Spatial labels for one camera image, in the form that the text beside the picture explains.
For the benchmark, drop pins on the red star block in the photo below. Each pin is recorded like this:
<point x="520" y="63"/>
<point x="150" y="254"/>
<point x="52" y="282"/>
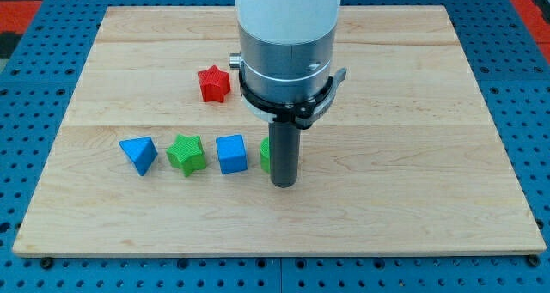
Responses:
<point x="214" y="84"/>

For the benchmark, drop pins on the blue cube block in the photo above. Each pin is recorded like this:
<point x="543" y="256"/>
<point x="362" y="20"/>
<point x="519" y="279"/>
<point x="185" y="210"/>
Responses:
<point x="231" y="154"/>

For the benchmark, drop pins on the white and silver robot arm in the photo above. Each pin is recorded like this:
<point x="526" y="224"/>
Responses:
<point x="286" y="49"/>

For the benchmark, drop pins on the blue triangle block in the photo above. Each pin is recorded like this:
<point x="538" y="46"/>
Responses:
<point x="141" y="152"/>

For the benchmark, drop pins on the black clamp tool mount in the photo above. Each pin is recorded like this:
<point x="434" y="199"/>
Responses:
<point x="302" y="114"/>

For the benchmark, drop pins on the light wooden board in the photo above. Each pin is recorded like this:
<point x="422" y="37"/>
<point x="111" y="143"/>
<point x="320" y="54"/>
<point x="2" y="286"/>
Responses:
<point x="406" y="161"/>

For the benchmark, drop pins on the green star block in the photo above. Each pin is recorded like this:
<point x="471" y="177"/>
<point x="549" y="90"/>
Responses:
<point x="186" y="153"/>

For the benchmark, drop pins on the green cylinder block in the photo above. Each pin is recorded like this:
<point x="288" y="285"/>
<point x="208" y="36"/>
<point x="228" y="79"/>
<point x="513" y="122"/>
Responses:
<point x="264" y="150"/>

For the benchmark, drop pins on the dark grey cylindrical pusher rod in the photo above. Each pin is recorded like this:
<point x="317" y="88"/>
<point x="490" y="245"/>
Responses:
<point x="284" y="139"/>

